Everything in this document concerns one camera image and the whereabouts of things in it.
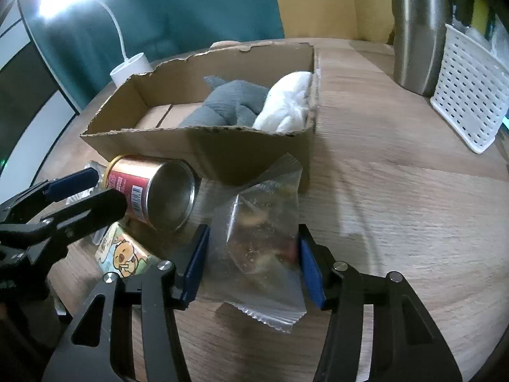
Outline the plastic tissue packet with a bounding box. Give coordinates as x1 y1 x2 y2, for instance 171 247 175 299
253 71 313 134

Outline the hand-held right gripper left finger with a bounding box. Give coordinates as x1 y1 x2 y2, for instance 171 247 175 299
42 223 211 382

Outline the red metal can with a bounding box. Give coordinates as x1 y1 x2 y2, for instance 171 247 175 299
104 154 201 232

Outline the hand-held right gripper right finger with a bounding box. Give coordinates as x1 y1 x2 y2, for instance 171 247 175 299
298 223 464 382

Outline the yellow green sponge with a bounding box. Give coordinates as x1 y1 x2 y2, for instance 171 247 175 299
471 0 496 36

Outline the stainless steel tumbler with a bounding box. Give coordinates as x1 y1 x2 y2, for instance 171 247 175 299
389 0 454 97

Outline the cardboard box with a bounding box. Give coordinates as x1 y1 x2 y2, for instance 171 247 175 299
80 42 322 195

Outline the white perforated plastic basket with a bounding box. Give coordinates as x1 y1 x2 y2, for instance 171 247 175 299
430 23 509 154

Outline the yellow curtain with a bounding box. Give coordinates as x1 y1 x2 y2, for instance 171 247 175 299
272 0 398 42

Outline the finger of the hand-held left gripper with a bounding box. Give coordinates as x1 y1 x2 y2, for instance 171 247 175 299
0 189 128 264
0 168 99 223

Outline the clear plastic bag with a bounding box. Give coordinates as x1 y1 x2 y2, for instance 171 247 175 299
457 18 509 54

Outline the grey cloth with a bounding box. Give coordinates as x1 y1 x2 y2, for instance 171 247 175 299
181 75 271 129

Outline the cartoon bear snack packet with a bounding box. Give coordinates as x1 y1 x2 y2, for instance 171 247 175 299
95 223 157 279

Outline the white desk lamp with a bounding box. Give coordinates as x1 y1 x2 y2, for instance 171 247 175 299
12 0 151 87

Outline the clear snack bag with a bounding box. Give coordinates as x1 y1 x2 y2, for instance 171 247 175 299
211 153 308 334

